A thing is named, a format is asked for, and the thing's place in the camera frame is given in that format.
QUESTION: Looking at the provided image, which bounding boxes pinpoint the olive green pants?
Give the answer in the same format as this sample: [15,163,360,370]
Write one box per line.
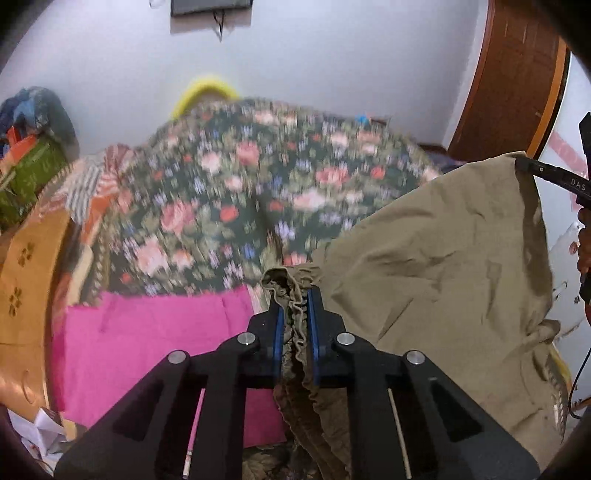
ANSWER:
[263,156,562,479]

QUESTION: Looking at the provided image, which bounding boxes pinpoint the right hand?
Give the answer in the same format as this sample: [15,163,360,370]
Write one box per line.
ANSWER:
[577,225,591,275]

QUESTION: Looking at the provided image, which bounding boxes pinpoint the pink folded cloth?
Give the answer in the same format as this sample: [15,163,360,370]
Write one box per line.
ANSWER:
[51,284,288,447]

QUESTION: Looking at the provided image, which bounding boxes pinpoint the brown wooden door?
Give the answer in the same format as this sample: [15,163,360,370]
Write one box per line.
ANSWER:
[448,1,570,162]

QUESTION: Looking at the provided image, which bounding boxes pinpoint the floral bedspread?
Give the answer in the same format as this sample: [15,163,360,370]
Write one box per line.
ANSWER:
[78,99,440,305]

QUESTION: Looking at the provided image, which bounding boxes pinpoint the striped patchwork blanket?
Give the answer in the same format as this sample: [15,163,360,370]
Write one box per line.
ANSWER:
[33,144,135,225]

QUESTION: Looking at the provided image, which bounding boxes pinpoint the green floral storage bag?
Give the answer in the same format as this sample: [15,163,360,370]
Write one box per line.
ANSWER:
[1,137,68,231]

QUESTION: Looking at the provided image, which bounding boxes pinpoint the pile of blue clothes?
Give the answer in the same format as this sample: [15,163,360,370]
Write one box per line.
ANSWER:
[1,87,80,158]

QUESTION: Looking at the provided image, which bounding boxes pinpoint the small wall monitor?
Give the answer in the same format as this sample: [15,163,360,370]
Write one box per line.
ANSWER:
[170,0,253,17]

